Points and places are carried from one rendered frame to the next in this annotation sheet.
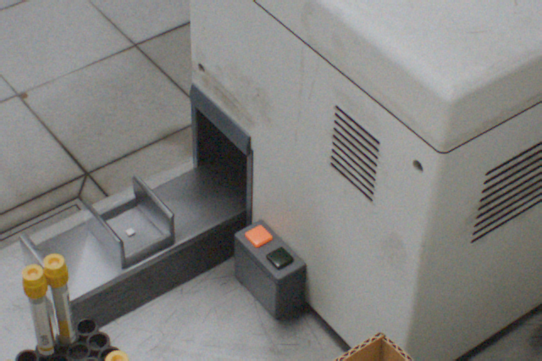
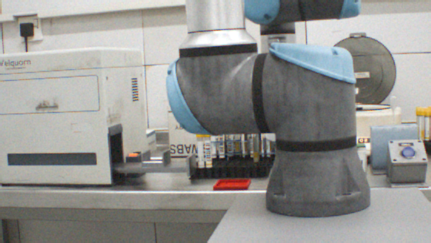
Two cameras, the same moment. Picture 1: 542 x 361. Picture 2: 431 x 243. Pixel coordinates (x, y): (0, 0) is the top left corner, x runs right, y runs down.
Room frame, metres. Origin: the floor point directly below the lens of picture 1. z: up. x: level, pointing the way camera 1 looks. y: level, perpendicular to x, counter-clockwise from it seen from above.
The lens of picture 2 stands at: (1.31, 1.08, 1.12)
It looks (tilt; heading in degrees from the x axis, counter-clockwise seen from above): 5 degrees down; 228
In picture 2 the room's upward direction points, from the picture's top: 3 degrees counter-clockwise
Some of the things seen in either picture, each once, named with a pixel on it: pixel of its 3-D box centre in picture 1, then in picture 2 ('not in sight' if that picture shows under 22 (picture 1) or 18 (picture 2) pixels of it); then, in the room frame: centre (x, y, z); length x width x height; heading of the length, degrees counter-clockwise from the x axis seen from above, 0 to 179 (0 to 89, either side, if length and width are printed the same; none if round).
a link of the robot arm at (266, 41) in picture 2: not in sight; (278, 45); (0.42, 0.30, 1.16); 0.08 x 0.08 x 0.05
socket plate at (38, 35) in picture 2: not in sight; (30, 28); (0.50, -0.73, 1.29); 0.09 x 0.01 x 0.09; 127
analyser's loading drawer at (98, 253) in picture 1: (153, 216); (146, 162); (0.62, 0.09, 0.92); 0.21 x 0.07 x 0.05; 127
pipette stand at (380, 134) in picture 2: not in sight; (393, 148); (0.23, 0.46, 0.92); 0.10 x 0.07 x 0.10; 129
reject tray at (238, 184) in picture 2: not in sight; (232, 184); (0.53, 0.26, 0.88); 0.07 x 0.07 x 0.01; 37
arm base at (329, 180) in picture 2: not in sight; (317, 170); (0.68, 0.59, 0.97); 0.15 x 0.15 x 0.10
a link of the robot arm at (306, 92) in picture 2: not in sight; (309, 88); (0.68, 0.59, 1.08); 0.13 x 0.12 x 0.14; 118
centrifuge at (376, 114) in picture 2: not in sight; (355, 130); (0.07, 0.26, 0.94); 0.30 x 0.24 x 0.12; 28
